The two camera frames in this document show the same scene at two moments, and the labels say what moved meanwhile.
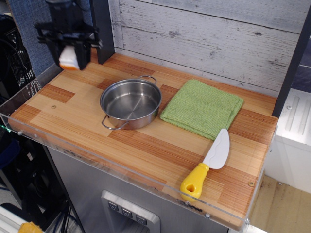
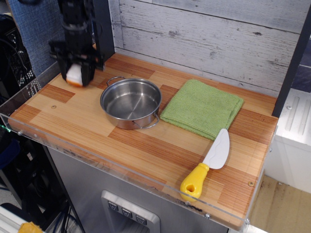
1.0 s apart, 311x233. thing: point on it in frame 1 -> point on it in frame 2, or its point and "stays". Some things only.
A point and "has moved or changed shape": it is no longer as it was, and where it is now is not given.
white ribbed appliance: (289, 159) stays
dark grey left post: (100, 17) stays
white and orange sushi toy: (68, 58) has moved or changed shape
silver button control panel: (124, 215) stays
